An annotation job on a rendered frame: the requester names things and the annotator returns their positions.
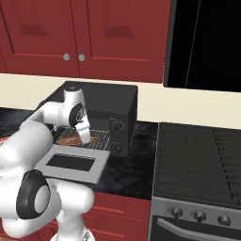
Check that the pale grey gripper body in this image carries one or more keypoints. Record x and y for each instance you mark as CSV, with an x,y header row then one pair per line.
x,y
83,131

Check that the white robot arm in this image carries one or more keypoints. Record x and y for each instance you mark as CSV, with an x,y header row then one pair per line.
x,y
22,150

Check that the black toaster oven knob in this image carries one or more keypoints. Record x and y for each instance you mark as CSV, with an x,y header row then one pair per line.
x,y
117,147
118,125

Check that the grey toaster oven door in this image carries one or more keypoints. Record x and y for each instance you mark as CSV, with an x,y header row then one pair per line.
x,y
100,166

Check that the black toaster oven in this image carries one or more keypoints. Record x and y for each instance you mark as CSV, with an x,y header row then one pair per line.
x,y
109,100

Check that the red base cupboard door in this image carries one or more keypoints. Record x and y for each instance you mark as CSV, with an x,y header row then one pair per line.
x,y
119,230

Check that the black microwave oven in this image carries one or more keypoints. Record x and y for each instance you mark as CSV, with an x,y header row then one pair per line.
x,y
213,44

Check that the round grey cupboard knob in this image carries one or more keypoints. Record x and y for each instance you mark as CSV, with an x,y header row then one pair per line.
x,y
66,56
81,57

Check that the red drawer front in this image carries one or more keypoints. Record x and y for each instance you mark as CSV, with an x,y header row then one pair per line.
x,y
125,205

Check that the black and grey stove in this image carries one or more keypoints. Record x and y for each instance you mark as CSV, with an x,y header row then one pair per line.
x,y
194,163

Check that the grey stove knob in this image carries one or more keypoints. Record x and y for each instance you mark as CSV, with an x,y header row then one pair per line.
x,y
199,216
176,212
224,219

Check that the red wall cupboard door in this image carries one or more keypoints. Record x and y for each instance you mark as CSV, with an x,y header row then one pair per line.
x,y
125,37
37,34

